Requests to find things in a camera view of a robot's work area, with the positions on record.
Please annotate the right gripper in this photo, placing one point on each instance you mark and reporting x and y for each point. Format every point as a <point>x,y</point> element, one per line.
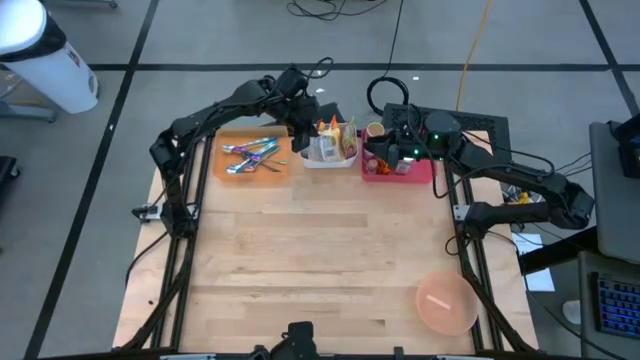
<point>410,145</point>

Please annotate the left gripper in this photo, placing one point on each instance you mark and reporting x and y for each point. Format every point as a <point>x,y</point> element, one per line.
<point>302,115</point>

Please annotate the small jar brown lid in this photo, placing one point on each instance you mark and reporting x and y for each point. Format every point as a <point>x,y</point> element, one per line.
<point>371,166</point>

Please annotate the tall jar tan lid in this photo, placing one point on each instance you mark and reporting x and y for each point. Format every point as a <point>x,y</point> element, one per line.
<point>376,131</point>

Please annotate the teal plastic spoon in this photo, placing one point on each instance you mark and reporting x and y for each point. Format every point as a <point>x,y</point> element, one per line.
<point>267,150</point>

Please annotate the orange ramen packet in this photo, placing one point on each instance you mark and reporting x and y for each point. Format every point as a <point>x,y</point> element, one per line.
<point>333,124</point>

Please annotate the red ramen packet green edge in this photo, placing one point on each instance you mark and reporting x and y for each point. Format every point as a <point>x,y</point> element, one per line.
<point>350,140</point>

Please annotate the dark steel spoon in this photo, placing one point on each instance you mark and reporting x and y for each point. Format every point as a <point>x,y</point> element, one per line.
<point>270,167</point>

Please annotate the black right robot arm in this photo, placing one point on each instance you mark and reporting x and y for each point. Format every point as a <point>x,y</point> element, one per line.
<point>525,172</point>

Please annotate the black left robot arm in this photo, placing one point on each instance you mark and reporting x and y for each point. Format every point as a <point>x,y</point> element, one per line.
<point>210,117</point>

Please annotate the white plastic bin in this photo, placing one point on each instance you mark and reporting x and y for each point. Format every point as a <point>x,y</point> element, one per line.
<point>330,164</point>

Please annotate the black angled panel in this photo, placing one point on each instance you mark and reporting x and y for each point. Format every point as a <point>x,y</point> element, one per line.
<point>332,112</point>

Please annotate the pink plastic bin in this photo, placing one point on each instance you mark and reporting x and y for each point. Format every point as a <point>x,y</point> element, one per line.
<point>425,172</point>

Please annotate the orange plastic bin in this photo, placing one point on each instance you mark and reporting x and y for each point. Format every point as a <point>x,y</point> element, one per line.
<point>225,175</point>

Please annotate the small yellow plug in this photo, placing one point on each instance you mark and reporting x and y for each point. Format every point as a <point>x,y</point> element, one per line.
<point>523,199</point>

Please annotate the pink translucent bowl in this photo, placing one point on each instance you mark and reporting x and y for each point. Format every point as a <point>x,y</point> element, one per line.
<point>450,315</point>

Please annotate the black bulky device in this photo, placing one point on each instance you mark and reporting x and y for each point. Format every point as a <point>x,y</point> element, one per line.
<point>300,342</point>

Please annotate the white paper sheet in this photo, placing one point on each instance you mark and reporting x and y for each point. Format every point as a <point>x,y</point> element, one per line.
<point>542,281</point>

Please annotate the black desk device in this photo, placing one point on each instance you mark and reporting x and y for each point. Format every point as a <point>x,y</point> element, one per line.
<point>630,150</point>

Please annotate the white computer mouse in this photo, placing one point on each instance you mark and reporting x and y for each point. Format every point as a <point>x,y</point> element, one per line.
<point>571,312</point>

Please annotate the white trash can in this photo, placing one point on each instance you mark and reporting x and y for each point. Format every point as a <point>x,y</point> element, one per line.
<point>55,75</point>

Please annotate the grey stand foot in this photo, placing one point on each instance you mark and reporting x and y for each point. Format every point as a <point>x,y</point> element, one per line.
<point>25,112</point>

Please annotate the backlit keyboard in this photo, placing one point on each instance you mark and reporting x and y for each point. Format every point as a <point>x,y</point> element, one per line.
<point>620,305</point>

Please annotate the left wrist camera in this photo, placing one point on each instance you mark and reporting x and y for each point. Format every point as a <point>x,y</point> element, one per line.
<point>292,80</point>

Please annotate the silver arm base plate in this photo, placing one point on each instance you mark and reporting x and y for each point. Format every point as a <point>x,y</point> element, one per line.
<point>194,210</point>
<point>460,212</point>

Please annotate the grey black base bracket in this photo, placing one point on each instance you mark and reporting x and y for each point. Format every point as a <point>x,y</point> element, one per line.
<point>147,212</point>

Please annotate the black aluminium table frame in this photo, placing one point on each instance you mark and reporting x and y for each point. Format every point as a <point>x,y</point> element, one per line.
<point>186,280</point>

